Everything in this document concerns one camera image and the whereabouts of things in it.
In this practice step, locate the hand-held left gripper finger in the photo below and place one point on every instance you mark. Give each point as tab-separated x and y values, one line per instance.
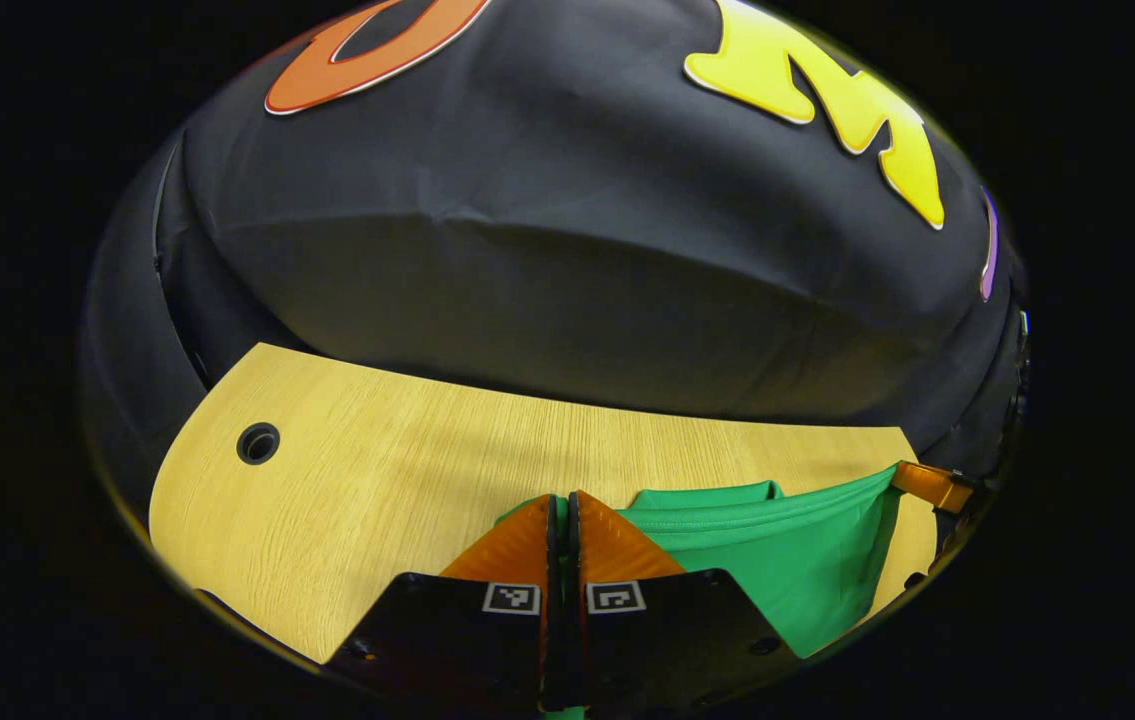
552	560
574	560

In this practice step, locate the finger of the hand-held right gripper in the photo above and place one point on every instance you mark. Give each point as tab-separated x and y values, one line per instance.
932	487

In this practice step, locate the green T-shirt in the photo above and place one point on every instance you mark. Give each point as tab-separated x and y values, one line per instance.
787	560

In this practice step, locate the black backdrop cloth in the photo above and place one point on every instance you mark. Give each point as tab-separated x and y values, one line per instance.
577	280

